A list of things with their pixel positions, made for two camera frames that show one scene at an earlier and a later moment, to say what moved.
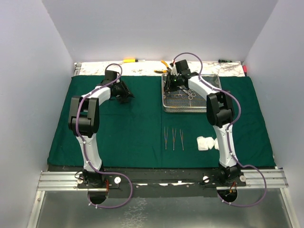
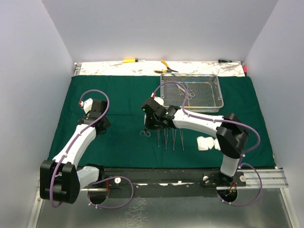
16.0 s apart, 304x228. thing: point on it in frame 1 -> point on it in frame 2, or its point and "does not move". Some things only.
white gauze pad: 210,141 does not move
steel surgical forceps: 182,96 -> 143,133
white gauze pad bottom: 202,144 does not move
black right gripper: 168,87 -> 150,126
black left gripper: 126,92 -> 107,123
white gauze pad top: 216,145 does not move
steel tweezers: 174,137 does not move
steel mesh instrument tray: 184,99 does not move
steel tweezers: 165,137 does not move
